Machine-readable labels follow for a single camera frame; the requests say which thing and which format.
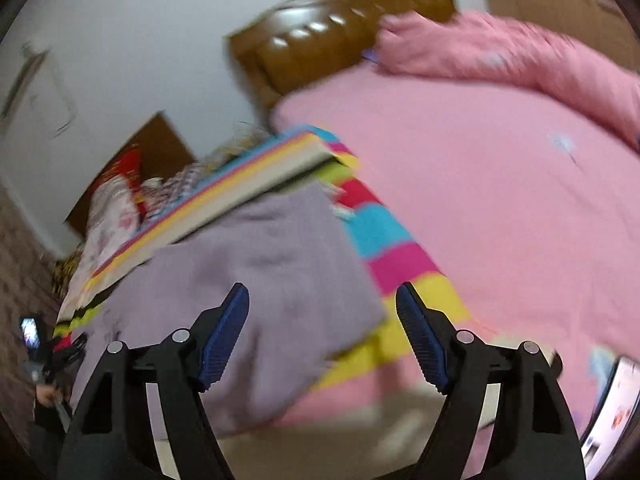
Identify pink bed sheet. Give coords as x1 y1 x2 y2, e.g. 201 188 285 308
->
270 64 639 430

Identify smartphone with pink screen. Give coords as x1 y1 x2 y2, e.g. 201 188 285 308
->
582 356 639 479

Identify person's left hand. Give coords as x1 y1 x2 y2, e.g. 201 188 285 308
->
35 384 64 408

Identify pink crumpled duvet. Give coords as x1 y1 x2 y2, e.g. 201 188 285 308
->
374 11 639 150

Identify floral striped curtain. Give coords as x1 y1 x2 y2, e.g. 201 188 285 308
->
0 191 58 444

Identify red checkered cloth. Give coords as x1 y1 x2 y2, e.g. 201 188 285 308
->
141 162 206 226

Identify lilac purple pants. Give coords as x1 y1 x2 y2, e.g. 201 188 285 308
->
72 182 386 437

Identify colourful striped blanket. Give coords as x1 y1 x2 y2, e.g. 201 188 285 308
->
55 130 471 410

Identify glossy wooden large headboard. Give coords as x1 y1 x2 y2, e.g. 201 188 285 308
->
228 0 457 113

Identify light wooden wardrobe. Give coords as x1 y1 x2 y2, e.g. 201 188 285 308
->
487 0 639 72

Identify floral nightstand cover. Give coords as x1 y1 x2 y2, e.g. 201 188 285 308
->
203 122 272 170

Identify dark brown small headboard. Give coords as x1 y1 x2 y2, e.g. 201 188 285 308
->
65 112 195 238

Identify red floral pillow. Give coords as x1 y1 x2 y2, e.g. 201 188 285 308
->
92 144 146 219

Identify yellow brown patterned blanket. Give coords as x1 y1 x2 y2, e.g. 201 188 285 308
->
51 244 84 302

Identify pink floral quilt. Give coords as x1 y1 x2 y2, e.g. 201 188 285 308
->
62 174 140 310

